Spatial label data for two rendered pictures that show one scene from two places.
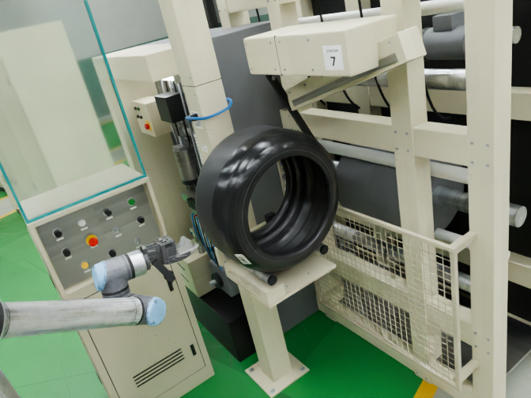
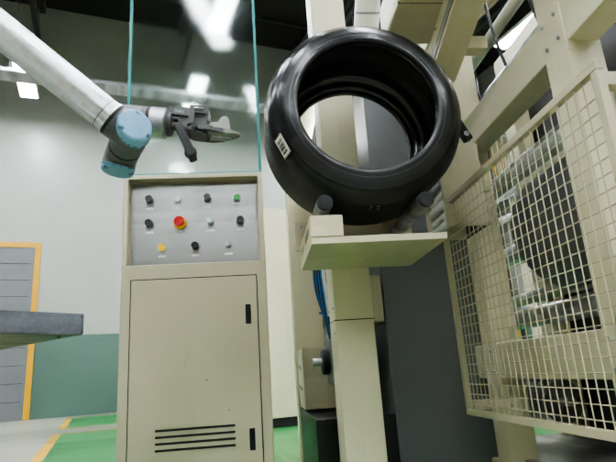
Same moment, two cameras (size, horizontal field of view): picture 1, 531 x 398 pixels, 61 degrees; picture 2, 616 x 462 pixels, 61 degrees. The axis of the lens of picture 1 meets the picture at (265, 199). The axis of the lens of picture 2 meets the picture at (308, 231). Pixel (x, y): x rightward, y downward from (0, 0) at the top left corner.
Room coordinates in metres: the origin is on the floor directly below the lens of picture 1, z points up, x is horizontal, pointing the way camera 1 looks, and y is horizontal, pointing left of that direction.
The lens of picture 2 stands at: (0.30, -0.44, 0.46)
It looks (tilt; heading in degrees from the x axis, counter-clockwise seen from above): 15 degrees up; 24
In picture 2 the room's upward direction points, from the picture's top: 4 degrees counter-clockwise
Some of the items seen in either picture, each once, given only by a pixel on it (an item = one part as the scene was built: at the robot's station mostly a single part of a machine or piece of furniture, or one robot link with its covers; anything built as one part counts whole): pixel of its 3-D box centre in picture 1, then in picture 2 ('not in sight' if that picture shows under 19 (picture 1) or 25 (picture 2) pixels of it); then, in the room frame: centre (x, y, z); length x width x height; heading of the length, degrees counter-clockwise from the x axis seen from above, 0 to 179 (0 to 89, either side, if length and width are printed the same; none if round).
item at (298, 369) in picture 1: (276, 369); not in sight; (1.97, 0.15, 0.01); 0.27 x 0.27 x 0.02; 30
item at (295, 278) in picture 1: (279, 269); (367, 252); (1.75, 0.01, 0.80); 0.37 x 0.36 x 0.02; 120
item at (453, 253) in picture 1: (370, 281); (517, 282); (1.72, -0.39, 0.65); 0.90 x 0.02 x 0.70; 30
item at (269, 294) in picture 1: (252, 277); (319, 242); (1.68, 0.13, 0.83); 0.36 x 0.09 x 0.06; 30
